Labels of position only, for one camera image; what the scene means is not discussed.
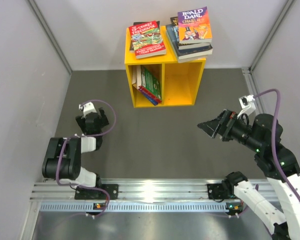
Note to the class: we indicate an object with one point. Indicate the green red paperback book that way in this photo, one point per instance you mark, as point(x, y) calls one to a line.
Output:
point(151, 83)

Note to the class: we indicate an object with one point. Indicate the dark orange Edward Tulane book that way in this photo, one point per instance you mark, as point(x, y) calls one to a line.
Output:
point(131, 48)

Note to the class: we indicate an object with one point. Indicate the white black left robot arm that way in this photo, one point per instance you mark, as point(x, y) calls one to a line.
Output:
point(62, 160)

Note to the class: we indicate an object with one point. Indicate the teal paperback book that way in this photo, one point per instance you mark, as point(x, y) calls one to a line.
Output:
point(185, 60)

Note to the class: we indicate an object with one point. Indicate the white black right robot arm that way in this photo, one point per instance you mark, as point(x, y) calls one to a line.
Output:
point(278, 164)

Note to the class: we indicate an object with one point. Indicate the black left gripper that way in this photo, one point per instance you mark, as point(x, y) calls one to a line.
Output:
point(102, 120)

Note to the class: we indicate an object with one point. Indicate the black blue treehouse book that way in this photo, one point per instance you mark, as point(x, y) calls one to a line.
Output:
point(184, 46)

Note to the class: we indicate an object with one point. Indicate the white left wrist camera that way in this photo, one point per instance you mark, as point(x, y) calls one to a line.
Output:
point(87, 108)

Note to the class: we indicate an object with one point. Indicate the red 13-storey treehouse book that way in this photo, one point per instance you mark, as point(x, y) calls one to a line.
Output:
point(147, 40)

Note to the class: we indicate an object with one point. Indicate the aluminium mounting rail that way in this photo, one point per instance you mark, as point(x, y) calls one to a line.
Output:
point(167, 196)

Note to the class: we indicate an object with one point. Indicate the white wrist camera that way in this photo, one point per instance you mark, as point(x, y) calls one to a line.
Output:
point(87, 108)
point(247, 104)

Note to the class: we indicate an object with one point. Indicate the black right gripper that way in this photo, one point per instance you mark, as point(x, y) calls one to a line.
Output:
point(222, 124)

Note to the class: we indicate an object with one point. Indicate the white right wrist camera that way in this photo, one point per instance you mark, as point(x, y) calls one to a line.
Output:
point(247, 104)

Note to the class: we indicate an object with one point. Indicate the yellow wooden cubby shelf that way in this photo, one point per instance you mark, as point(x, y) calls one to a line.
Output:
point(179, 82)

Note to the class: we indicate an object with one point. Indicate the aluminium corner frame post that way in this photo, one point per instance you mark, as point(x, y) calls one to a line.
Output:
point(288, 4)

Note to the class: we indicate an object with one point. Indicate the dark blue paperback book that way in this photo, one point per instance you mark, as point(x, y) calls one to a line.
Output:
point(188, 53)

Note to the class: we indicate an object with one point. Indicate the purple Roald Dahl book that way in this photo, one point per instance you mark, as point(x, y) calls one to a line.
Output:
point(194, 26)

